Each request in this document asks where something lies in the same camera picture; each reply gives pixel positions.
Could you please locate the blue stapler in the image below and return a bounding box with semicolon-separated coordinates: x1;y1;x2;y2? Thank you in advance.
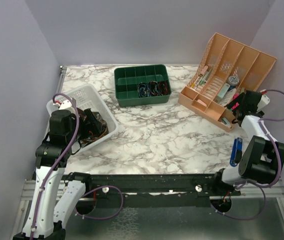
229;137;242;167

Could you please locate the teal white box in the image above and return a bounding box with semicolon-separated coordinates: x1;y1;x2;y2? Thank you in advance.
214;83;230;103

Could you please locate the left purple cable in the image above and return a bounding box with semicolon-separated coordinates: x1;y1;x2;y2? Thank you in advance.
29;92;81;240

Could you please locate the purple cable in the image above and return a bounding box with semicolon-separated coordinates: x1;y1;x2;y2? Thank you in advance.
29;92;81;240
234;89;284;188

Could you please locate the green compartment tray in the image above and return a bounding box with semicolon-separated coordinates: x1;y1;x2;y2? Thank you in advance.
114;64;172;107

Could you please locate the black mounting rail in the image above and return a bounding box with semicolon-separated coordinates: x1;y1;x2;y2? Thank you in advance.
62;172;240;209

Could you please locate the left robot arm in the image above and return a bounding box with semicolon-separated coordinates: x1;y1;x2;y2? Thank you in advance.
13;108;108;240

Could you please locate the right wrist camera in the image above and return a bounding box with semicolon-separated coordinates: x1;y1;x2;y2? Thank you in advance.
257;89;270;111

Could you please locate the brown ties pile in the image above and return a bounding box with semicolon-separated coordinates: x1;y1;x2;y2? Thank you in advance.
78;108;109;148

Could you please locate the round tape tin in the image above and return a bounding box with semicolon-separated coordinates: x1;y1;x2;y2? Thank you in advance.
227;75;239;87

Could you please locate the dark orange rolled tie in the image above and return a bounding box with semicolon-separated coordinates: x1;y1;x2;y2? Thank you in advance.
148;81;160;97

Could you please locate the blue rolled tie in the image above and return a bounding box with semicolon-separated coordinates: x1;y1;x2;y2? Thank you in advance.
137;82;148;98

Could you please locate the white small stapler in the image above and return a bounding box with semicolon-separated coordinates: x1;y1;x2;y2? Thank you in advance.
221;117;232;128

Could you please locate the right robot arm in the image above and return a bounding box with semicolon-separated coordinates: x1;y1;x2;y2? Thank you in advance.
211;89;284;196

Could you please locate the pink highlighter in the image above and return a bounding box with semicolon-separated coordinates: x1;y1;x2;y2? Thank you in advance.
226;93;243;111

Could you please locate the pink eraser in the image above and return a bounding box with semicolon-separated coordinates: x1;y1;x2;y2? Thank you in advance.
197;99;207;107

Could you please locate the peach desk organizer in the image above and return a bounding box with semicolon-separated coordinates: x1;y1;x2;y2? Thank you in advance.
178;33;277;132

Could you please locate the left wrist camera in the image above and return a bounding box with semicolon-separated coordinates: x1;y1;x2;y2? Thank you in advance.
53;99;75;112

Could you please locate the white plastic basket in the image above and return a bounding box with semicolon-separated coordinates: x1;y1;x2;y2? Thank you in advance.
43;84;119;153

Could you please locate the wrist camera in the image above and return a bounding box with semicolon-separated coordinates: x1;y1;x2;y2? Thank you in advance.
53;99;75;112
257;89;270;111

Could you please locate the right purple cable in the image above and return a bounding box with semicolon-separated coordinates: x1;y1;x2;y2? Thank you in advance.
234;89;284;188

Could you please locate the brown rolled tie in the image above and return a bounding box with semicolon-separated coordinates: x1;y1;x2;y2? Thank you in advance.
157;80;171;96

